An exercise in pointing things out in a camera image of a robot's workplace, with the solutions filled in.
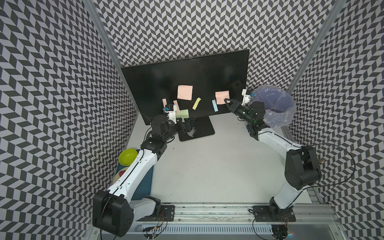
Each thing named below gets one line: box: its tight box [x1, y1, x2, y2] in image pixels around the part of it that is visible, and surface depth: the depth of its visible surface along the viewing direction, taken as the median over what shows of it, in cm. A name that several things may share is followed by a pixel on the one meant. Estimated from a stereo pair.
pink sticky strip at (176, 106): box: [173, 100, 180, 113], surface depth 84 cm
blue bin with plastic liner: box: [250, 84, 297, 131], surface depth 91 cm
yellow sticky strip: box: [192, 97, 202, 110], surface depth 83 cm
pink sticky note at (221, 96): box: [215, 90, 231, 105], surface depth 82 cm
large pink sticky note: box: [177, 85, 193, 101], surface depth 78 cm
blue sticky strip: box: [211, 99, 219, 112], surface depth 85 cm
